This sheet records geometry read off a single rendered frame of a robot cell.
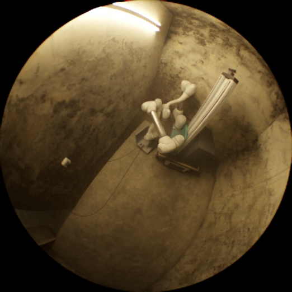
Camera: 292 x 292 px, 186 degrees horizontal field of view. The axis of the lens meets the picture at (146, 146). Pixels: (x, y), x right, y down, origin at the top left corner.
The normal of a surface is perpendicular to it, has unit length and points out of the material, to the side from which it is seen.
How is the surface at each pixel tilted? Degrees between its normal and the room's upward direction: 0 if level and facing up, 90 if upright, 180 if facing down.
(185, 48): 90
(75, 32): 90
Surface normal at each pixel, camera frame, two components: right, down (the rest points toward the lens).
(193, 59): -0.50, 0.70
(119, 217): 0.17, -0.49
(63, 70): 0.85, 0.51
